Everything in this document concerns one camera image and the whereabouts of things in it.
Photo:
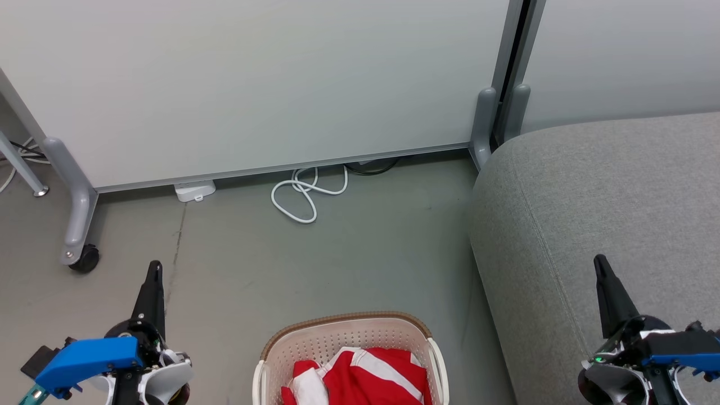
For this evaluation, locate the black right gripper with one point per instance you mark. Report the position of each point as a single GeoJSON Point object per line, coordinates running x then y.
{"type": "Point", "coordinates": [627, 340]}

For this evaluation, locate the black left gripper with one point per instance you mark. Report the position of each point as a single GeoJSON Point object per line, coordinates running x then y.
{"type": "Point", "coordinates": [149, 343]}

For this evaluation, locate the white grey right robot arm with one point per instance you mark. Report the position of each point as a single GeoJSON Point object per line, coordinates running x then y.
{"type": "Point", "coordinates": [610, 383]}

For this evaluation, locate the grey fabric sofa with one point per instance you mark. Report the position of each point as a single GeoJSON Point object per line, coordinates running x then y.
{"type": "Point", "coordinates": [607, 214]}

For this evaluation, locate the black caster wheel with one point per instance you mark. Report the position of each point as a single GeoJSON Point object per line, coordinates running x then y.
{"type": "Point", "coordinates": [85, 260]}

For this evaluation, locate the white power adapter box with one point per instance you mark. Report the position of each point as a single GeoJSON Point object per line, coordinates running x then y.
{"type": "Point", "coordinates": [194, 190]}

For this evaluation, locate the long grey partition foot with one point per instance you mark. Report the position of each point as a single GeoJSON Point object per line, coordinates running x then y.
{"type": "Point", "coordinates": [79, 197]}

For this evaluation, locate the grey metal table leg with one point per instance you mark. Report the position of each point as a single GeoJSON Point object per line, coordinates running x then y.
{"type": "Point", "coordinates": [22, 166]}

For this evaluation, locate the beige perforated laundry basket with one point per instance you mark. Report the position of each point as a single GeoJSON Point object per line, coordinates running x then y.
{"type": "Point", "coordinates": [337, 337]}

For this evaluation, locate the short grey partition foot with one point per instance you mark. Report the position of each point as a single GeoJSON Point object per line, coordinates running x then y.
{"type": "Point", "coordinates": [517, 112]}
{"type": "Point", "coordinates": [484, 124]}

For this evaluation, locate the wide white partition panel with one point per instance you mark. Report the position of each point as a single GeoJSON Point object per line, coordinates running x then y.
{"type": "Point", "coordinates": [253, 84]}

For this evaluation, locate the narrow white partition panel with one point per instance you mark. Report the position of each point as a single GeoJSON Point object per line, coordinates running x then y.
{"type": "Point", "coordinates": [624, 56]}

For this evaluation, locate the blue right camera mount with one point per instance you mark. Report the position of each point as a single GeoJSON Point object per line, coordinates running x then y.
{"type": "Point", "coordinates": [680, 361]}

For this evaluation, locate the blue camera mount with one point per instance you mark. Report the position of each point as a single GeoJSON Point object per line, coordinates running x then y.
{"type": "Point", "coordinates": [680, 361]}
{"type": "Point", "coordinates": [84, 360]}

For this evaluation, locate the blue left camera mount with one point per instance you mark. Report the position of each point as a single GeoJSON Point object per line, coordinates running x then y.
{"type": "Point", "coordinates": [84, 360]}

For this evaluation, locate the small black left mount block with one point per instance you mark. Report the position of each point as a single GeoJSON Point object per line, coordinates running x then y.
{"type": "Point", "coordinates": [38, 357]}

